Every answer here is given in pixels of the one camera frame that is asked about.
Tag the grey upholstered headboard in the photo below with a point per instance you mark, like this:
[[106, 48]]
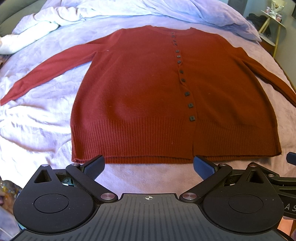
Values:
[[13, 11]]

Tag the dark clothes pile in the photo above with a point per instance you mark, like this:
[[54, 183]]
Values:
[[258, 22]]

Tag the flower bouquet on table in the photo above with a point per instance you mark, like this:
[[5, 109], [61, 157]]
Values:
[[275, 9]]

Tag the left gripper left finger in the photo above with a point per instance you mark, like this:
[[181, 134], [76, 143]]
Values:
[[85, 176]]

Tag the gold leg side table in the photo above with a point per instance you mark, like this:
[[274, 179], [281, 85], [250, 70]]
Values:
[[271, 43]]

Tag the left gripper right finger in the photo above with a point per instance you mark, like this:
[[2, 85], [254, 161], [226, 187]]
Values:
[[211, 174]]

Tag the red knit cardigan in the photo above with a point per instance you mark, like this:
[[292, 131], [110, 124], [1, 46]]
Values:
[[154, 95]]

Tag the lilac rumpled duvet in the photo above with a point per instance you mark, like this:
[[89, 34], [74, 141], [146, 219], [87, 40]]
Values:
[[214, 13]]

